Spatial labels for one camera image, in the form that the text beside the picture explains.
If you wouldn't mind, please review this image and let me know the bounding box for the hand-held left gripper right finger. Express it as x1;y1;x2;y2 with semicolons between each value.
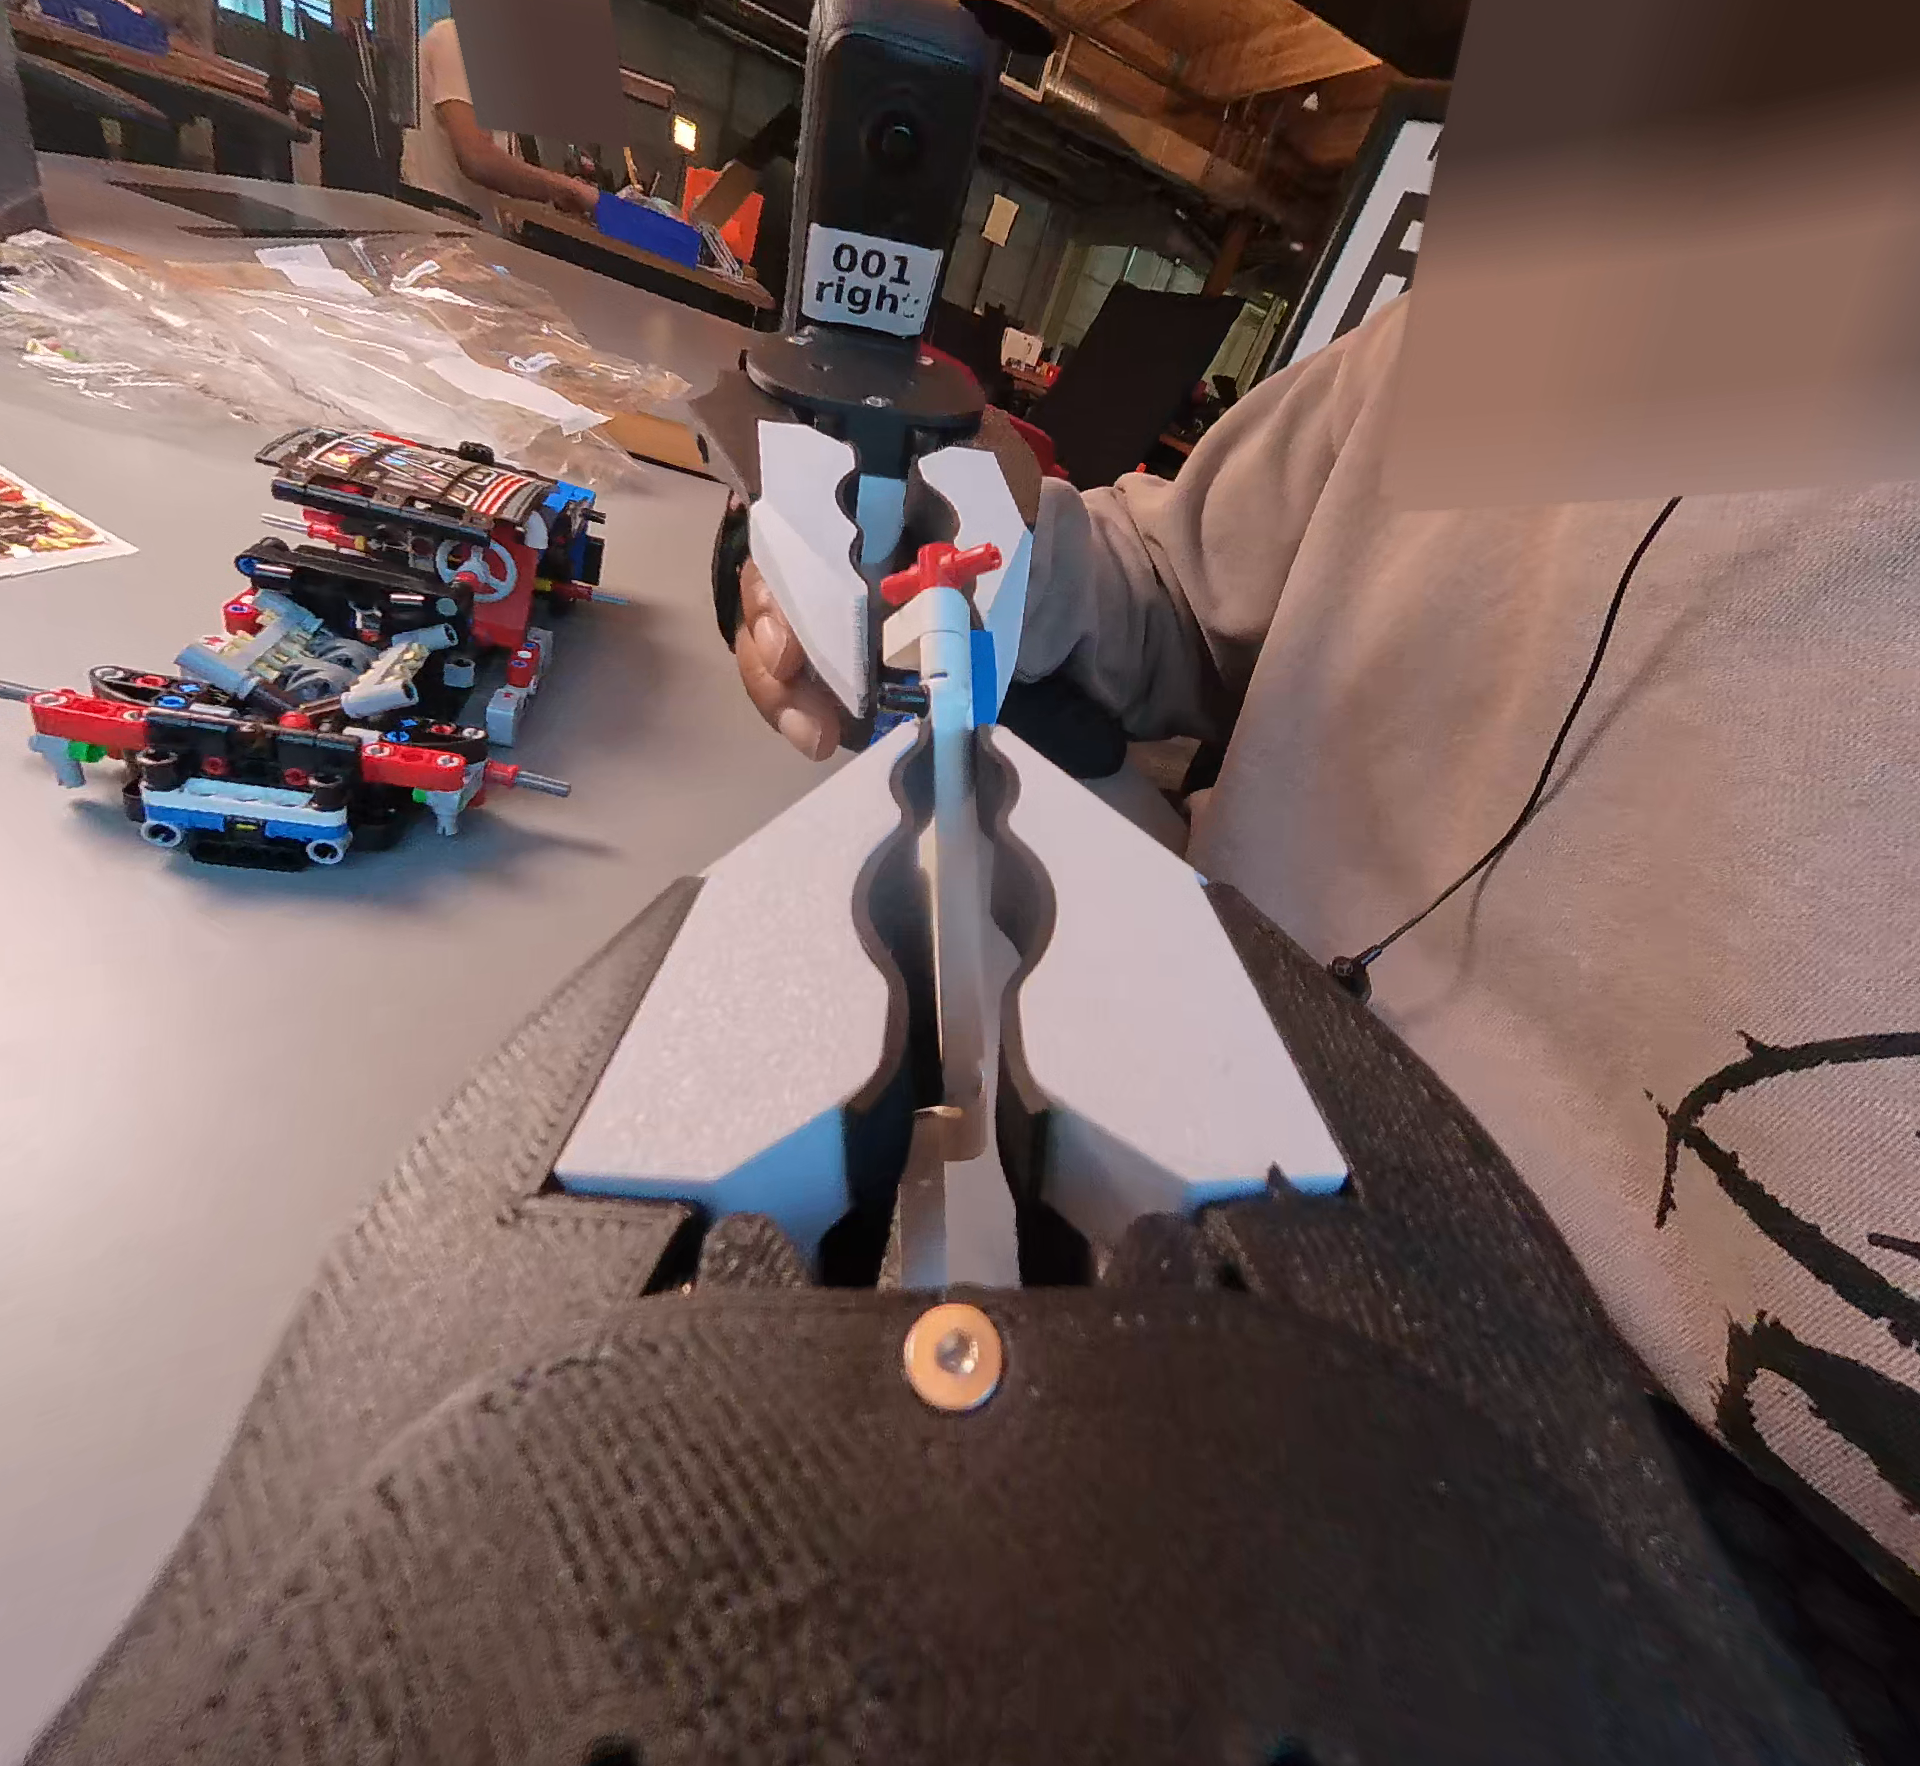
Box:
973;728;1354;1283

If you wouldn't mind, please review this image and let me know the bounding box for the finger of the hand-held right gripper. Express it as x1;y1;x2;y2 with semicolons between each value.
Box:
911;444;1040;680
744;418;884;721

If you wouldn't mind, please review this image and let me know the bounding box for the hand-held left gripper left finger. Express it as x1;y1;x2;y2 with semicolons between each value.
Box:
550;728;940;1274

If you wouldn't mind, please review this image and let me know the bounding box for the white and blue lego panel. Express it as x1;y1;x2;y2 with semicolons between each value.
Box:
877;539;1005;1288

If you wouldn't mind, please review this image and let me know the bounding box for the lego race car model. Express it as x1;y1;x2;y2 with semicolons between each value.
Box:
0;424;614;877

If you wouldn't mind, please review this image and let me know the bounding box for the person's right forearm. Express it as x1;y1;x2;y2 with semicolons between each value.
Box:
1003;461;1308;754

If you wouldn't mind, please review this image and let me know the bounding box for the heap of clear plastic bags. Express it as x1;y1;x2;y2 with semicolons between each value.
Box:
0;227;692;477

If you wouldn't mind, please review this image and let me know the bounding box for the holographic sticker sheet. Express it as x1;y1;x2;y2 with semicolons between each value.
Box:
0;466;141;583

